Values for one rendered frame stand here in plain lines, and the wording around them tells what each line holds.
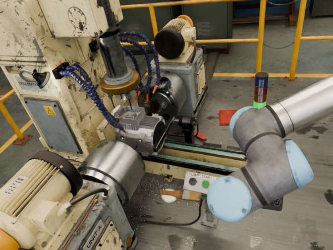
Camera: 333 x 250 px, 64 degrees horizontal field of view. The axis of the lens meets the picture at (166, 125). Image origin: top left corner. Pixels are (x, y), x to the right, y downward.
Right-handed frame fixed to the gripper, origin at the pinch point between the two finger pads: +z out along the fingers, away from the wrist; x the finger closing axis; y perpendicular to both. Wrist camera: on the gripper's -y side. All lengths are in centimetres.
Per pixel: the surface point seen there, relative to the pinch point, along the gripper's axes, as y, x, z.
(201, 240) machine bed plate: 17.3, 23.4, 23.0
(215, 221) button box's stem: 13.5, 15.5, 28.9
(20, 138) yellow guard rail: 273, -3, 144
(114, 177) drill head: 48.4, 3.6, -3.0
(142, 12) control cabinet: 206, -230, 244
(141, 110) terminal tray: 56, -28, 21
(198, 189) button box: 18.3, 2.2, 8.1
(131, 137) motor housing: 58, -14, 20
